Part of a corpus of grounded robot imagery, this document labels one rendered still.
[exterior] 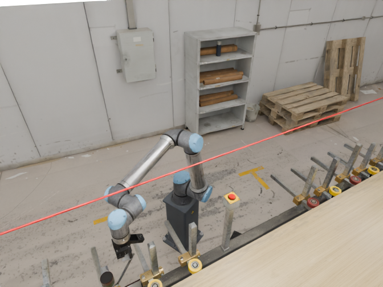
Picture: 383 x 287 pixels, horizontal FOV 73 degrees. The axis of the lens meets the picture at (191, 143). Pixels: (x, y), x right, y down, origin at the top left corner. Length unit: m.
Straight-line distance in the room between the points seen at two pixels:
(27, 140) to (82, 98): 0.92
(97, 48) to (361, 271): 3.32
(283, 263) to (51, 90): 3.16
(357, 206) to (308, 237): 0.51
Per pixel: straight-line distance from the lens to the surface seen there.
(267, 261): 1.73
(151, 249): 1.47
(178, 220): 2.43
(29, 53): 3.58
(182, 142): 1.66
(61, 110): 3.82
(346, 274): 1.86
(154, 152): 1.60
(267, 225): 2.14
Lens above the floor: 2.35
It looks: 36 degrees down
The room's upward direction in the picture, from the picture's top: straight up
